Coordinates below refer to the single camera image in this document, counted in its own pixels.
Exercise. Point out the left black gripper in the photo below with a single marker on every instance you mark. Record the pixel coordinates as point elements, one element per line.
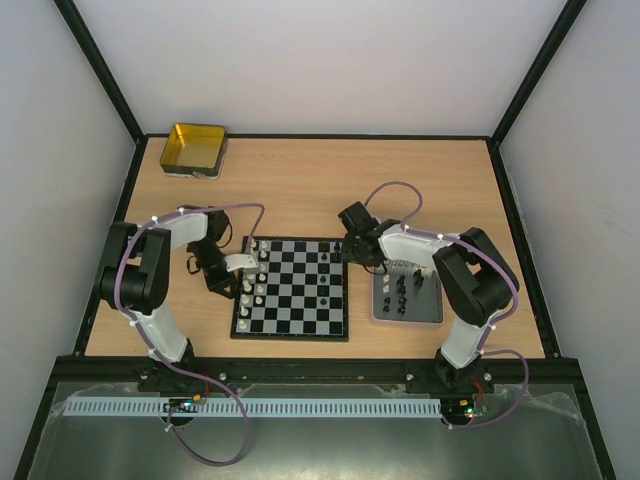
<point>217,285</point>

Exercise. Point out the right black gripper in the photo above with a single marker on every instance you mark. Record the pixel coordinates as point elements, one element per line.
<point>356,248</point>

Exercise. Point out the pink tin with chess pieces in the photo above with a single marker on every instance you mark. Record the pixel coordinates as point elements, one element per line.
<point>406,295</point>

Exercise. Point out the black and silver chessboard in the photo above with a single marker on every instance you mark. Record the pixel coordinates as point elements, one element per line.
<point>300,291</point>

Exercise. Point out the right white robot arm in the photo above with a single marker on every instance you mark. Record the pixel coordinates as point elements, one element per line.
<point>480,287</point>

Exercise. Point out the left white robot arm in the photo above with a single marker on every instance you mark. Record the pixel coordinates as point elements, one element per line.
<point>134,272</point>

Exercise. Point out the yellow square tin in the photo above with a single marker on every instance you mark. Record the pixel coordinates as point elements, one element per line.
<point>195,151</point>

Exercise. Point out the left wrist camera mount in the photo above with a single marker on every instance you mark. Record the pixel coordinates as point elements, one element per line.
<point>241,261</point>

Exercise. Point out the grey slotted cable duct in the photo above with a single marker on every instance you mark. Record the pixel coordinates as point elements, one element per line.
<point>253,407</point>

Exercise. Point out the black aluminium frame rail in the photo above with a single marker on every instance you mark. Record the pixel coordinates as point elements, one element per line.
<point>417,376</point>

